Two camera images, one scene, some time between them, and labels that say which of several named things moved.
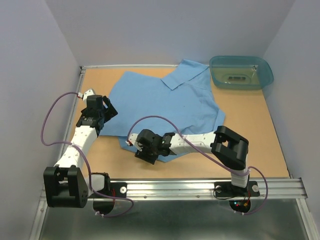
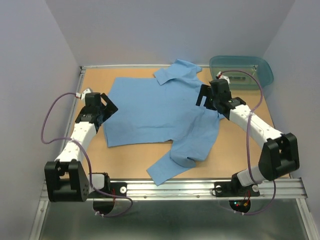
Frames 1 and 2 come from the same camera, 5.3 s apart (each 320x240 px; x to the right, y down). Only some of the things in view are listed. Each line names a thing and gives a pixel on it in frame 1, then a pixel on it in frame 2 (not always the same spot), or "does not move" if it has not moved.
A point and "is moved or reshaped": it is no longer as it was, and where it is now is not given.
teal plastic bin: (241, 72) does not move
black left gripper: (110, 111) does not move
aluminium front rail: (280, 189) does not move
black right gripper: (144, 155) -> (204, 91)
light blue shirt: (182, 102) is moved or reshaped
